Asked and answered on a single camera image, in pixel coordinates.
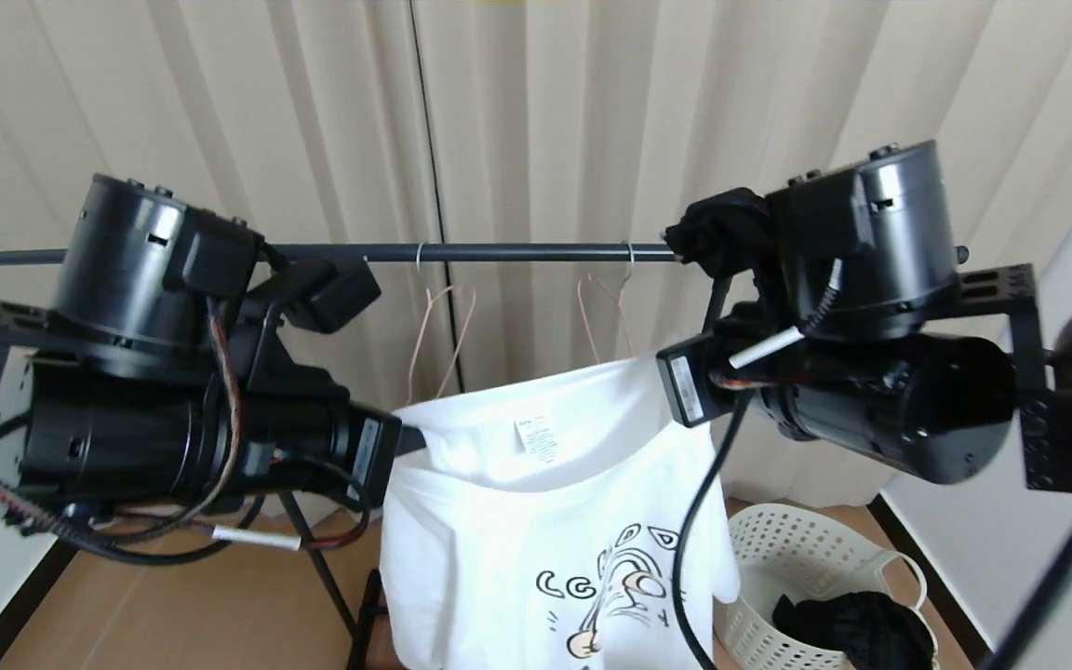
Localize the black garment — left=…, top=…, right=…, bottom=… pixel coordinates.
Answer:
left=771, top=591, right=937, bottom=670

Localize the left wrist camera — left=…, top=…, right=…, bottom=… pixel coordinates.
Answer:
left=252, top=259, right=384, bottom=373

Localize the white printed t-shirt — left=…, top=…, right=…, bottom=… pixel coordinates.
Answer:
left=378, top=354, right=742, bottom=670

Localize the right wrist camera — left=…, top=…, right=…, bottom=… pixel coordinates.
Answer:
left=662, top=186, right=784, bottom=331

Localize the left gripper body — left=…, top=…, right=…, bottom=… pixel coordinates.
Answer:
left=20, top=372, right=402, bottom=508

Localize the pink clothes hanger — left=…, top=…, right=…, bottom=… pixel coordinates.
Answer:
left=406, top=244, right=478, bottom=406
left=576, top=242, right=637, bottom=366

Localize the white laundry basket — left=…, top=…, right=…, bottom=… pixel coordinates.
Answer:
left=713, top=503, right=942, bottom=670

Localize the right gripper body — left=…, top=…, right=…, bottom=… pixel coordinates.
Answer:
left=655, top=326, right=1016, bottom=485

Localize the black clothes rack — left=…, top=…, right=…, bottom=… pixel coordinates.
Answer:
left=0, top=242, right=970, bottom=670

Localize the beige curtain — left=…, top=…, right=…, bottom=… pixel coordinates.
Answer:
left=0, top=0, right=1072, bottom=522

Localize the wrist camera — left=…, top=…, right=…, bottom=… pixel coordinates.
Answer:
left=252, top=259, right=384, bottom=373
left=662, top=186, right=784, bottom=331

